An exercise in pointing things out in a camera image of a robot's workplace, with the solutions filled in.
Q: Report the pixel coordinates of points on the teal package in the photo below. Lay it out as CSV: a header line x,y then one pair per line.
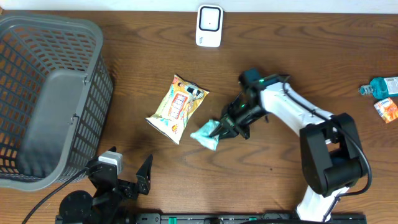
x,y
203,135

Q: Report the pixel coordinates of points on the white black barcode scanner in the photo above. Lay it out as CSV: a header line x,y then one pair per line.
x,y
209,26

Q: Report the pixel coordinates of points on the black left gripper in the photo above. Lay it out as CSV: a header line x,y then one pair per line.
x,y
142,185

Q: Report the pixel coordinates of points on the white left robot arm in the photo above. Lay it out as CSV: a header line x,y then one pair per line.
x,y
105,205

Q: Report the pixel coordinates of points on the grey plastic basket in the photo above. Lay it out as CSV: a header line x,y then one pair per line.
x,y
55,96

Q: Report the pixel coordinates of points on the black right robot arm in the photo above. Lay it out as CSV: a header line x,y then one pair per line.
x,y
333,162

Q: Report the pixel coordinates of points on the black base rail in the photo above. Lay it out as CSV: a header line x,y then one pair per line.
x,y
272,217

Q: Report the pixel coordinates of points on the teal mouthwash bottle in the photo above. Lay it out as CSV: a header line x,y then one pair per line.
x,y
380,88

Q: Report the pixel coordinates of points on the orange wiper sheet bag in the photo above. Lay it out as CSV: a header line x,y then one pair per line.
x,y
177,107

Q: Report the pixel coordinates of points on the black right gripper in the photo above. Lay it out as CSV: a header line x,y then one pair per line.
x,y
228,124

